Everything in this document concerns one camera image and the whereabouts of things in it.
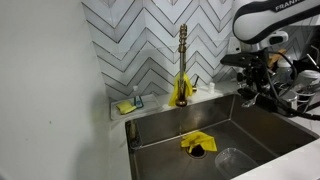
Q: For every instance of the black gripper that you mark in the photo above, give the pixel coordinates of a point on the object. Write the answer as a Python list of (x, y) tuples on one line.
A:
[(256, 75)]

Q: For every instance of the silver spoon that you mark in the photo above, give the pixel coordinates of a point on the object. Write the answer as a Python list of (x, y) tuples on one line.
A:
[(248, 102)]

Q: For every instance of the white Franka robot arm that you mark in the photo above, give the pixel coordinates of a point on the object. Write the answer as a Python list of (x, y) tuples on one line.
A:
[(266, 20)]

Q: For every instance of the yellow cloth draped over faucet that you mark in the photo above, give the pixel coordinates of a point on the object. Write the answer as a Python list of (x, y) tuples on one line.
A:
[(188, 88)]

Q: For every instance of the brass spring kitchen faucet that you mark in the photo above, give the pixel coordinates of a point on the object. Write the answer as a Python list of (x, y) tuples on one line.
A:
[(182, 60)]

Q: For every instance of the clear baby bottle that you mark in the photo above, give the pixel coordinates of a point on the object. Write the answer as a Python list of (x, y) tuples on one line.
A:
[(285, 74)]

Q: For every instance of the steel cutlery cup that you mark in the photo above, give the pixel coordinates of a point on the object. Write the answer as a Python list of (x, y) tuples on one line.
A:
[(290, 98)]

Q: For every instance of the round wooden plate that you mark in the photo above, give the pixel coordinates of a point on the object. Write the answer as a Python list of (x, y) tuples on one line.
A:
[(275, 58)]

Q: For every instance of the stainless steel sink basin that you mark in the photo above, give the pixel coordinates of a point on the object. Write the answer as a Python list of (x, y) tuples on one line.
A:
[(253, 133)]

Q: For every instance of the small white bottle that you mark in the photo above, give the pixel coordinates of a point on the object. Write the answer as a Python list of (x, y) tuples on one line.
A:
[(211, 88)]

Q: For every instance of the crumpled yellow cloth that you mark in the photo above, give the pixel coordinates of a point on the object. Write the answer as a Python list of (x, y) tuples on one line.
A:
[(200, 140)]

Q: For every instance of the clear glass in sink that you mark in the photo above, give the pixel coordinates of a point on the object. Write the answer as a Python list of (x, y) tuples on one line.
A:
[(235, 163)]

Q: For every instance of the white sponge tray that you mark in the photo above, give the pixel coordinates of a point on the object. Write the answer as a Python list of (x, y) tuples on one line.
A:
[(150, 105)]

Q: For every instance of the clear soap bottle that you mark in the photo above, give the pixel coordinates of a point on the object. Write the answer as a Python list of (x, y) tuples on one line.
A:
[(138, 100)]

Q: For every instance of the clear sink corner caddy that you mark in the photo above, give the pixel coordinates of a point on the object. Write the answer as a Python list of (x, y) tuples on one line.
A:
[(133, 133)]

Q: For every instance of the yellow sponge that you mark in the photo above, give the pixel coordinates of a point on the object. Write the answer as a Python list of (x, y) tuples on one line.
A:
[(125, 107)]

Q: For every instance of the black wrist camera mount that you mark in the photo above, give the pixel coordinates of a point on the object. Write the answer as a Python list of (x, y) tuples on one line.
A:
[(241, 59)]

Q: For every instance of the white wall outlet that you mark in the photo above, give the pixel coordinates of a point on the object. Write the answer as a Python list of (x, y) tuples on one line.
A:
[(232, 45)]

